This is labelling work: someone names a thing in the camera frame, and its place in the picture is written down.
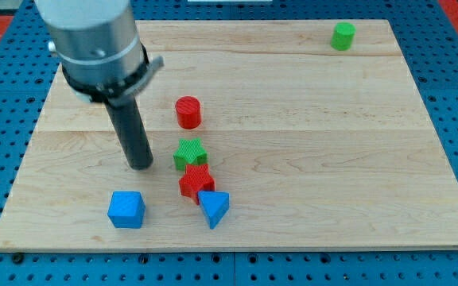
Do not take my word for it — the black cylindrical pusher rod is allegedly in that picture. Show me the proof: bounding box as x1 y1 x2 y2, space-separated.
105 99 153 170

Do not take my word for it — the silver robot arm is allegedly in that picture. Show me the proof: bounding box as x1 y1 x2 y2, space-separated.
35 0 164 170

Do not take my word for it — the green star block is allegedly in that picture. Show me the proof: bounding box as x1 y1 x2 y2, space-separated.
173 137 208 171

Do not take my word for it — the red star block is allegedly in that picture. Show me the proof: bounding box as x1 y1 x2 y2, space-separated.
178 164 215 205

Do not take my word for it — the red cylinder block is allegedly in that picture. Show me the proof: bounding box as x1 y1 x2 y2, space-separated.
175 96 202 129

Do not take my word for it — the blue cube block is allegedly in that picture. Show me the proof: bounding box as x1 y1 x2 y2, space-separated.
107 191 146 229

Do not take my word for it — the blue triangle block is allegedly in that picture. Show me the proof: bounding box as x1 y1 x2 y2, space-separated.
198 191 230 230

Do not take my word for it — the wooden board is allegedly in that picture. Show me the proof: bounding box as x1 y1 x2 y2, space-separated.
0 20 458 253

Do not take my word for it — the green cylinder block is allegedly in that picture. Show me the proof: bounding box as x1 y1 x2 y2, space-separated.
330 21 356 51

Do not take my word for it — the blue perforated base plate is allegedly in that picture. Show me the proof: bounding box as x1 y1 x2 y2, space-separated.
0 1 458 285

